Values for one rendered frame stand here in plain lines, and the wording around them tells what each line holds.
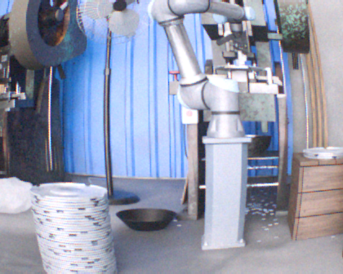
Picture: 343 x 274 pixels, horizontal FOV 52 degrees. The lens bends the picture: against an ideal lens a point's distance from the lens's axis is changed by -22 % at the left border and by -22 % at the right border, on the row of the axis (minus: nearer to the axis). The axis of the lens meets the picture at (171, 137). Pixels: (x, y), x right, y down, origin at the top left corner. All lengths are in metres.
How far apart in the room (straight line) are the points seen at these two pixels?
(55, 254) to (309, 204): 1.03
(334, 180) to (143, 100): 2.42
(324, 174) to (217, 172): 0.48
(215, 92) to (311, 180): 0.55
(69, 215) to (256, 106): 1.28
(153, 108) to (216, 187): 2.10
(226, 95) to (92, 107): 2.39
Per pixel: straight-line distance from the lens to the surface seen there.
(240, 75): 2.26
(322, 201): 1.69
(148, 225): 1.98
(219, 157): 1.63
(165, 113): 3.67
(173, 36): 1.70
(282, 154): 2.14
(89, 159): 3.92
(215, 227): 1.68
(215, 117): 1.66
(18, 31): 2.69
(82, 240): 1.27
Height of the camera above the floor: 0.54
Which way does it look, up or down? 3 degrees down
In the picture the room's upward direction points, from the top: 1 degrees counter-clockwise
